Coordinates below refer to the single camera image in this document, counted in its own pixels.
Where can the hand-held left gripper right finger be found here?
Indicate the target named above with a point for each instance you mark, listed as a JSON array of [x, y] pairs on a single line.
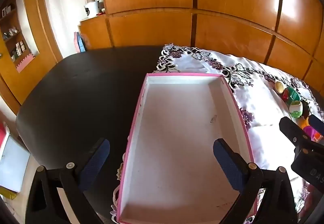
[[227, 163]]

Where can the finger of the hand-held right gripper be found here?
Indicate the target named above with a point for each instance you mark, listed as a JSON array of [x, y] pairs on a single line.
[[317, 123], [291, 130]]

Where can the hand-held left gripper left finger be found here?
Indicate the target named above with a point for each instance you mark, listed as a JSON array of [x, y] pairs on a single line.
[[95, 163]]

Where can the magenta plastic piece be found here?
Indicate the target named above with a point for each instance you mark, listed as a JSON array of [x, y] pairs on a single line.
[[310, 129]]

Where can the orange plastic piece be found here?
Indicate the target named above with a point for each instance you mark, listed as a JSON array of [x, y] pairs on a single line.
[[305, 124]]

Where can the dark brown fluted mould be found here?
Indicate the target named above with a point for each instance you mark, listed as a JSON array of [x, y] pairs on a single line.
[[305, 110]]

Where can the white and green toy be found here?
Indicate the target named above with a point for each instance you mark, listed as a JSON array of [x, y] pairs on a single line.
[[296, 108]]

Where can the red metallic capsule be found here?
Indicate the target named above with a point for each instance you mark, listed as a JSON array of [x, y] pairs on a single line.
[[286, 96]]

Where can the green plastic spool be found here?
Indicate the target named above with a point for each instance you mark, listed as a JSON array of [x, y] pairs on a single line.
[[294, 93]]

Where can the cream oval perforated case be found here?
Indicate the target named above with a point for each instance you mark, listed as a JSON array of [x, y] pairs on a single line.
[[279, 86]]

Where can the pink cardboard box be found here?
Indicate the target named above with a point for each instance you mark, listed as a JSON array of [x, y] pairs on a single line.
[[177, 125]]

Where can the white embroidered floral tablecloth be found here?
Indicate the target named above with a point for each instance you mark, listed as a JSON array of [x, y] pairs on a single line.
[[258, 92]]

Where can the white board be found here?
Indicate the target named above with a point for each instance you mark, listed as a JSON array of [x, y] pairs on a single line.
[[14, 163]]

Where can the pink and blue foam boards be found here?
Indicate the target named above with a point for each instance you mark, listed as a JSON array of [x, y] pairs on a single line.
[[80, 41]]

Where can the pink foam mat piece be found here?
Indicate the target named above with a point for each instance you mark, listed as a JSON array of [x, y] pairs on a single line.
[[24, 63]]

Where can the wooden shelf cabinet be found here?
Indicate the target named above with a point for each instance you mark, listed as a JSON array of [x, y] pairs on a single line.
[[43, 36]]

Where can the white round appliance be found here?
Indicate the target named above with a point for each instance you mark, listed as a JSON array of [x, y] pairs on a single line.
[[92, 8]]

